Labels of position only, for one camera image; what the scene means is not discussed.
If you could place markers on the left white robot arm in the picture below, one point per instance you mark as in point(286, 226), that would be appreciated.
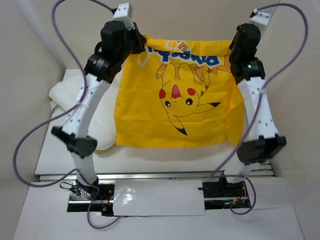
point(99, 72)

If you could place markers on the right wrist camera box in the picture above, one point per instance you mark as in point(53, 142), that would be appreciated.
point(260, 18)

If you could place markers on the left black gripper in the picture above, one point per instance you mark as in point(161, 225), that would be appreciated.
point(139, 39)

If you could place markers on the yellow pikachu pillowcase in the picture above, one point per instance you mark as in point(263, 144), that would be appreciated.
point(179, 94)

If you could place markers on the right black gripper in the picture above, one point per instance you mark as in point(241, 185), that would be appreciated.
point(233, 42)

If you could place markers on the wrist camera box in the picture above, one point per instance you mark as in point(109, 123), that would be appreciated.
point(260, 18)
point(124, 13)

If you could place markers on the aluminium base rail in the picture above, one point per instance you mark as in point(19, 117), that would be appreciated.
point(217, 193)

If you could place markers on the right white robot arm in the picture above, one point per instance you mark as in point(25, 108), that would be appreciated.
point(263, 140)

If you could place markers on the white cover plate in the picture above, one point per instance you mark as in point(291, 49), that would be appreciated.
point(149, 198)

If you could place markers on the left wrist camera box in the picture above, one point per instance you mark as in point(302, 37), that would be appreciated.
point(124, 13)

